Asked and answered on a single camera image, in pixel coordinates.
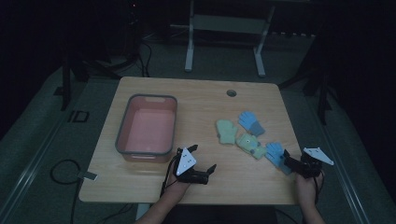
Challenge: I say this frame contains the blue knit glove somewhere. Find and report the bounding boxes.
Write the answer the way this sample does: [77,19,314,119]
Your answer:
[237,110,266,137]
[264,142,293,175]

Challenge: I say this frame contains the pink plastic basin grey rim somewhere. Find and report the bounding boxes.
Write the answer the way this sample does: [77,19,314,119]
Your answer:
[115,93,178,164]

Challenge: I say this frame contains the green knit glove face pattern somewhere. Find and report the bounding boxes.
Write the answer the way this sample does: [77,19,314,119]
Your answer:
[235,133,268,161]

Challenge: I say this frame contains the dark metal stand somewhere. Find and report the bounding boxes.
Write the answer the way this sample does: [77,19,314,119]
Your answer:
[278,31,336,126]
[53,46,148,112]

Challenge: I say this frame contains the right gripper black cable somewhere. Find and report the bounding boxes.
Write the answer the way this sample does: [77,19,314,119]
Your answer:
[312,172,325,205]

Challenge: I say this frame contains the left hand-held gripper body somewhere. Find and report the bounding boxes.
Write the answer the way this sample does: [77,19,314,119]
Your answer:
[173,147,210,185]

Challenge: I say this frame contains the white table leg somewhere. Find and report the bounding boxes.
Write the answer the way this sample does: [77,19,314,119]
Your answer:
[135,203,151,221]

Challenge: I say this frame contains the small grey plug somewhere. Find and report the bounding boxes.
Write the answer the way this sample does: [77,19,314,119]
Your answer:
[78,171,98,182]

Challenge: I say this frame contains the person's left hand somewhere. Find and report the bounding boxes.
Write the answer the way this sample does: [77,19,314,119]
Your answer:
[164,169,191,200]

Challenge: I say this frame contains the white metal stand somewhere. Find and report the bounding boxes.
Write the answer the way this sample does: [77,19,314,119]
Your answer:
[184,0,276,78]

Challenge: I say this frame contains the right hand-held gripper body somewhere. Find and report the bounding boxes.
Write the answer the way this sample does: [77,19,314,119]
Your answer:
[293,147,334,180]

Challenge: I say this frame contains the person's right hand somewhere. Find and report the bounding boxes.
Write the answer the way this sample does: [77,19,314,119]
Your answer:
[295,174,325,204]

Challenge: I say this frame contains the black looped floor cable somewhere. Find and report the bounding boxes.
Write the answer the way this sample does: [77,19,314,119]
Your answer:
[49,159,84,224]

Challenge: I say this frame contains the black cables by stand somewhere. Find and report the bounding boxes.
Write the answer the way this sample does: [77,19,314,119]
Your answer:
[136,40,154,78]

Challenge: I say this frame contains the black floor bracket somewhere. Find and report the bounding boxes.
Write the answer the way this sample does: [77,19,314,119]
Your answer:
[67,109,91,123]

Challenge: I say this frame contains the plain green knit glove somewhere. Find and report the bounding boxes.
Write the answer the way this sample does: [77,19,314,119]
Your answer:
[216,119,239,146]

